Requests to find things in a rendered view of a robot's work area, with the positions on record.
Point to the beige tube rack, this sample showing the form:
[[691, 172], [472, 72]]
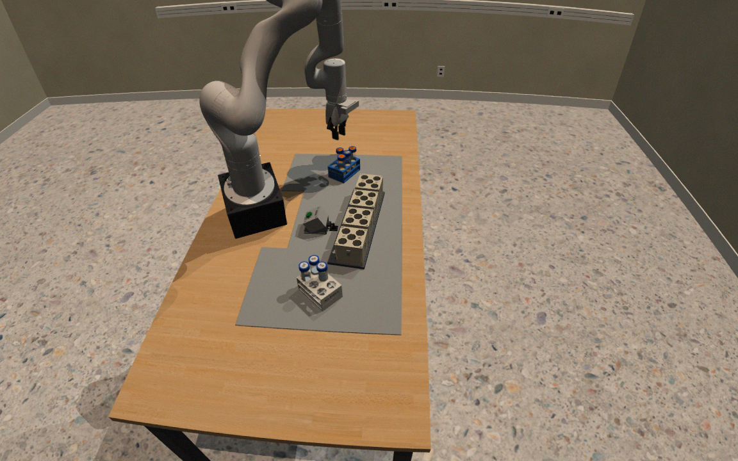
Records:
[[321, 299]]

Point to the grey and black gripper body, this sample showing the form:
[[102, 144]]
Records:
[[334, 111]]

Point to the beige bucket adapter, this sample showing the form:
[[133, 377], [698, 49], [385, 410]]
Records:
[[359, 218], [351, 245], [366, 200], [370, 183]]

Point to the blue tube rack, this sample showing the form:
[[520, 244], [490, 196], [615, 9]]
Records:
[[338, 175]]

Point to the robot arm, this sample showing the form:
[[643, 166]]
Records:
[[241, 112]]

